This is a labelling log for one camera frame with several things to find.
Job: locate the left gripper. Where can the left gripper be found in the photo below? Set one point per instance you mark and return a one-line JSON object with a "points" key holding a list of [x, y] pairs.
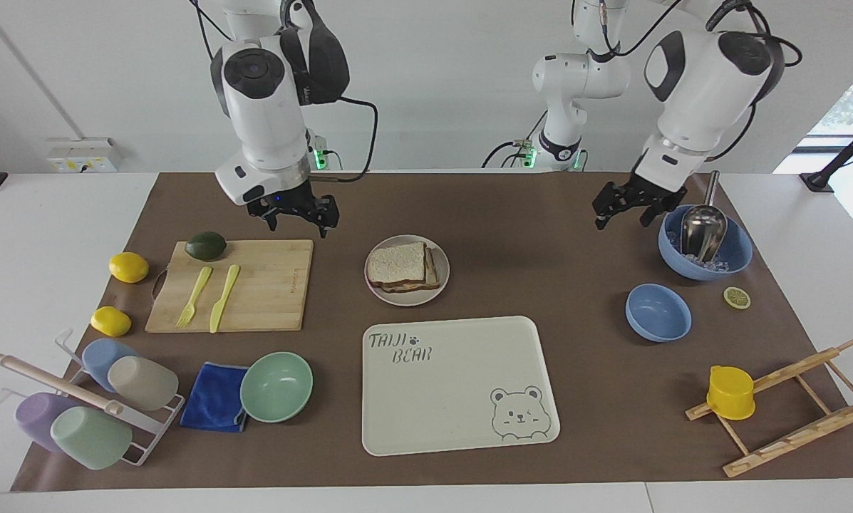
{"points": [[658, 191]]}

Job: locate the sandwich base with filling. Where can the sandwich base with filling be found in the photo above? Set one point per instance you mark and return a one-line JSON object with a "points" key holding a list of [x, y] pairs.
{"points": [[426, 283]]}

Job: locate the small blue bowl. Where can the small blue bowl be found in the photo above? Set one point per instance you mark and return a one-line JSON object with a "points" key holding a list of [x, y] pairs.
{"points": [[658, 313]]}

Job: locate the dark green avocado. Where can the dark green avocado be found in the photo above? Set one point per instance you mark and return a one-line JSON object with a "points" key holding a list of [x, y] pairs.
{"points": [[206, 246]]}

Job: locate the ice cubes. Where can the ice cubes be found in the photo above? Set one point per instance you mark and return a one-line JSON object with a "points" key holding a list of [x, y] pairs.
{"points": [[718, 266]]}

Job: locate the beige cup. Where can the beige cup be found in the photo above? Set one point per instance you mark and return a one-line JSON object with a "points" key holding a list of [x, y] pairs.
{"points": [[145, 383]]}

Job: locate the round yellow lemon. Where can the round yellow lemon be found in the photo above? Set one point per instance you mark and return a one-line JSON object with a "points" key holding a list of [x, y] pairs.
{"points": [[129, 267]]}

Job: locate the green cup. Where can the green cup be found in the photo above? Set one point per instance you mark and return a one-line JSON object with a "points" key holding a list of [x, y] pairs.
{"points": [[91, 438]]}

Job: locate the green bowl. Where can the green bowl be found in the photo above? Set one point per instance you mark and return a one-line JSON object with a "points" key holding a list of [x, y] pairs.
{"points": [[276, 388]]}

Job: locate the oblong yellow lemon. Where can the oblong yellow lemon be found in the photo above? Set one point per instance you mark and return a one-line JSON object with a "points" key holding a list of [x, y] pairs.
{"points": [[111, 321]]}

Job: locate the yellow-green plastic fork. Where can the yellow-green plastic fork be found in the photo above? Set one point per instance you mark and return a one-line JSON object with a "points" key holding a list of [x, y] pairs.
{"points": [[195, 293]]}

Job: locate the wooden rack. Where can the wooden rack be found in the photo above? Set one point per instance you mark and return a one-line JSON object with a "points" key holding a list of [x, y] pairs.
{"points": [[797, 434]]}

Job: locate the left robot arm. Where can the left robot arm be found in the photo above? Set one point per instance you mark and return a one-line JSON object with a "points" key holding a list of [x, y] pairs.
{"points": [[704, 92]]}

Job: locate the cream tray with bear print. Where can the cream tray with bear print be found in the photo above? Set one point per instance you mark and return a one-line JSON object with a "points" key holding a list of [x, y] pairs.
{"points": [[447, 388]]}

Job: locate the bamboo cutting board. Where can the bamboo cutting board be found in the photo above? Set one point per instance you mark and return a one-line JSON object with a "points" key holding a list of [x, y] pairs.
{"points": [[269, 292]]}

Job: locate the blue cloth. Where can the blue cloth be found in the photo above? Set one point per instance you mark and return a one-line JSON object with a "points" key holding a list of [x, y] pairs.
{"points": [[212, 399]]}

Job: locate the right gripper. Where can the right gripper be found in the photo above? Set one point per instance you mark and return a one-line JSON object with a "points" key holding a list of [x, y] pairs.
{"points": [[287, 201]]}

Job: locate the blue cup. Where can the blue cup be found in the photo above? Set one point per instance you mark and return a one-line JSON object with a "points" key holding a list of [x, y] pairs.
{"points": [[98, 356]]}

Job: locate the white power strip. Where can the white power strip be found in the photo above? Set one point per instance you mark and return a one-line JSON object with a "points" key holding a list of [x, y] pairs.
{"points": [[84, 155]]}

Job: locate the lemon slice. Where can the lemon slice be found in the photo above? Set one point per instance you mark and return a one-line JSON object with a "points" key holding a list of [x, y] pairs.
{"points": [[737, 298]]}

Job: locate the metal scoop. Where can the metal scoop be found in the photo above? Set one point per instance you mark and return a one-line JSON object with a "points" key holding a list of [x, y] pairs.
{"points": [[704, 228]]}

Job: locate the large blue bowl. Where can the large blue bowl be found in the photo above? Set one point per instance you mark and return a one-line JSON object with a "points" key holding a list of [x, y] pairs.
{"points": [[740, 246]]}

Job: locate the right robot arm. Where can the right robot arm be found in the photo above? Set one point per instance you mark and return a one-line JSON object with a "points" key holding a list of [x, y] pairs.
{"points": [[266, 121]]}

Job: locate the white bread slice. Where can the white bread slice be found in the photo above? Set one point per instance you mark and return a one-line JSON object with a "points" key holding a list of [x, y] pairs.
{"points": [[396, 263]]}

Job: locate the yellow-green plastic knife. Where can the yellow-green plastic knife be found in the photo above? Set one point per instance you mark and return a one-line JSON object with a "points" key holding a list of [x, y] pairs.
{"points": [[222, 298]]}

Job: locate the beige round plate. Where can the beige round plate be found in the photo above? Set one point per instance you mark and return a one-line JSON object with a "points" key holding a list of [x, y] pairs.
{"points": [[406, 298]]}

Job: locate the purple cup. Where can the purple cup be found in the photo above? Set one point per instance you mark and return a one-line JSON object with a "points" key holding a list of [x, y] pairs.
{"points": [[38, 417]]}

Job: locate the yellow cup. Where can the yellow cup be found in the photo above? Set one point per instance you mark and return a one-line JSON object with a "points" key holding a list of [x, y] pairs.
{"points": [[730, 392]]}

